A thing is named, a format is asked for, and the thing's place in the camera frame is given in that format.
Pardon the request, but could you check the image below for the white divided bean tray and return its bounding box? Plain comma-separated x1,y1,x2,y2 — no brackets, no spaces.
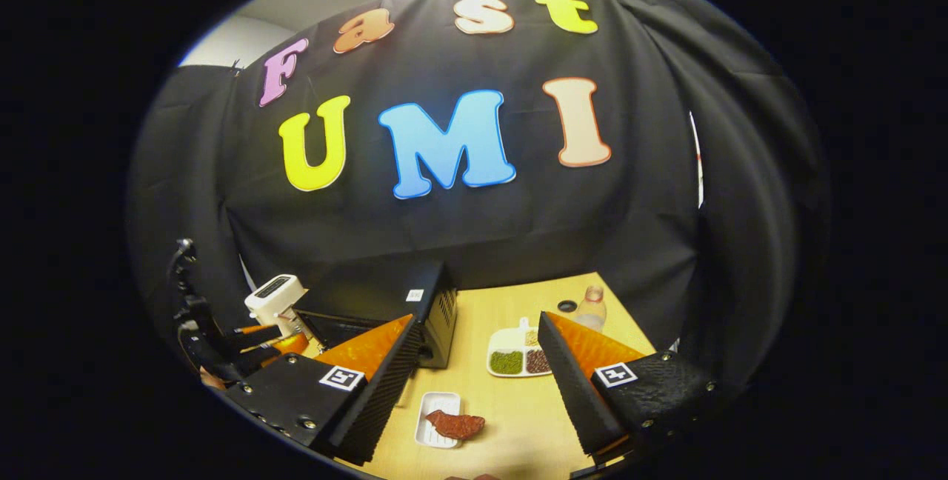
487,317,553,379

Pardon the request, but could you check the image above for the clear plastic bottle red label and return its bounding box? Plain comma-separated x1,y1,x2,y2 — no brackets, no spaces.
576,285,608,333

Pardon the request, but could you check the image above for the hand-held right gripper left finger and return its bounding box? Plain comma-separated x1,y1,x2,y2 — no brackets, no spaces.
224,313,424,466

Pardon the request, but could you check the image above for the black electric oven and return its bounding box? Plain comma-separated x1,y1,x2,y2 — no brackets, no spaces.
296,261,458,370

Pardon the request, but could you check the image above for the white ribbed plate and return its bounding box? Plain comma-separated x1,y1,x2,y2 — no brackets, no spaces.
415,391,461,450

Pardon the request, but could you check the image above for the red-brown meat piece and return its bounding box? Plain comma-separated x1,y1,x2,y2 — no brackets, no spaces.
424,410,486,441

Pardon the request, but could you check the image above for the white toaster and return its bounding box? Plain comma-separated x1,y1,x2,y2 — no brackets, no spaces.
244,274,308,336

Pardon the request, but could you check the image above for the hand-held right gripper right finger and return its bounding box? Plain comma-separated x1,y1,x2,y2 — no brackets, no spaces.
538,310,721,466

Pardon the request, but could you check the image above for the black backdrop cloth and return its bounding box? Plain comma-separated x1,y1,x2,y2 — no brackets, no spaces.
126,0,830,392

